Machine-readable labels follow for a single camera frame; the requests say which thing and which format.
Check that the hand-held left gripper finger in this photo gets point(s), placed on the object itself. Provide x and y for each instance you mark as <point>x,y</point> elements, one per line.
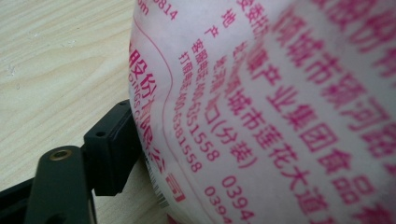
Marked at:
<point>112,149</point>

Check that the pink printed plastic bag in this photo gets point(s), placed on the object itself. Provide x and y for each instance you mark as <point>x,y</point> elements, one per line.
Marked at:
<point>264,109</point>

